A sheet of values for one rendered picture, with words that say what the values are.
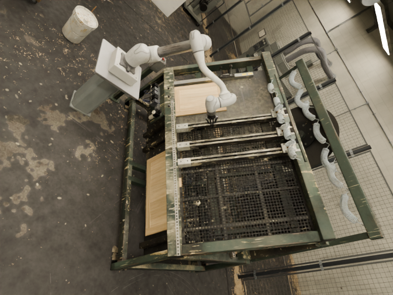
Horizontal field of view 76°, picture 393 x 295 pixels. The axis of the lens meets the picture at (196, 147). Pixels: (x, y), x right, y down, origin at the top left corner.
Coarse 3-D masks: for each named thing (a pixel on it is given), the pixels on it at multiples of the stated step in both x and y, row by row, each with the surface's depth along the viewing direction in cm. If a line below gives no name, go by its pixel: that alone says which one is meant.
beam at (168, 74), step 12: (168, 72) 310; (168, 84) 300; (168, 108) 280; (168, 120) 272; (168, 132) 264; (168, 144) 256; (168, 156) 249; (168, 168) 242; (168, 180) 235; (168, 192) 229; (168, 204) 223; (180, 204) 228; (168, 216) 218; (180, 216) 218; (168, 228) 213; (180, 228) 212; (168, 240) 208; (180, 240) 207; (168, 252) 203; (180, 252) 202
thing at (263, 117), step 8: (280, 104) 246; (272, 112) 258; (216, 120) 264; (224, 120) 263; (232, 120) 263; (240, 120) 261; (248, 120) 260; (256, 120) 261; (264, 120) 262; (272, 120) 263; (176, 128) 263; (184, 128) 262; (192, 128) 264; (200, 128) 265; (208, 128) 266
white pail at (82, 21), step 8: (80, 8) 306; (72, 16) 301; (80, 16) 300; (88, 16) 312; (72, 24) 304; (80, 24) 300; (88, 24) 306; (96, 24) 318; (64, 32) 313; (72, 32) 310; (80, 32) 310; (88, 32) 315; (72, 40) 319; (80, 40) 325
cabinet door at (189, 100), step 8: (176, 88) 299; (184, 88) 298; (192, 88) 297; (200, 88) 296; (208, 88) 295; (216, 88) 294; (176, 96) 293; (184, 96) 292; (192, 96) 291; (200, 96) 290; (216, 96) 288; (176, 104) 287; (184, 104) 286; (192, 104) 285; (200, 104) 284; (176, 112) 280; (184, 112) 279; (192, 112) 278; (200, 112) 278
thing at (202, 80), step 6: (252, 72) 300; (198, 78) 302; (204, 78) 301; (222, 78) 299; (228, 78) 300; (234, 78) 300; (174, 84) 300; (180, 84) 301; (186, 84) 302; (192, 84) 303
